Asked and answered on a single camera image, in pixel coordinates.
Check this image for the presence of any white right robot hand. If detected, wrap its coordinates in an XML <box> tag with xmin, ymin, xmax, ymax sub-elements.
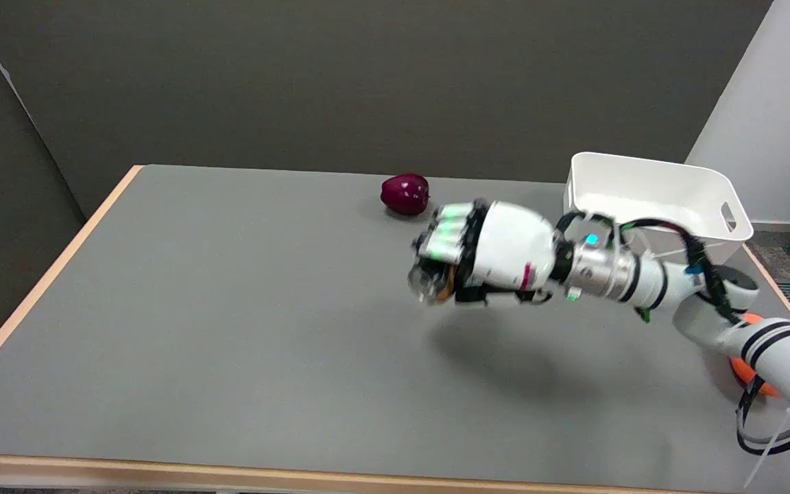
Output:
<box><xmin>407</xmin><ymin>200</ymin><xmax>575</xmax><ymax>305</ymax></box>

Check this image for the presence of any white plastic box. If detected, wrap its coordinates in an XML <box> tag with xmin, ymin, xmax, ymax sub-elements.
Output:
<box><xmin>564</xmin><ymin>152</ymin><xmax>754</xmax><ymax>266</ymax></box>

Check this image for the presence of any dark red apple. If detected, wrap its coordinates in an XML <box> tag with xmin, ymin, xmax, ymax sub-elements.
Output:
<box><xmin>380</xmin><ymin>174</ymin><xmax>431</xmax><ymax>216</ymax></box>

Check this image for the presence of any orange round object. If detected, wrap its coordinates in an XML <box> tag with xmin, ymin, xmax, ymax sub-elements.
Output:
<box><xmin>729</xmin><ymin>313</ymin><xmax>781</xmax><ymax>398</ymax></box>

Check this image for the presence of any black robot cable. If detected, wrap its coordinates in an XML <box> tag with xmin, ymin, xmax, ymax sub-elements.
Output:
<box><xmin>736</xmin><ymin>374</ymin><xmax>790</xmax><ymax>456</ymax></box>

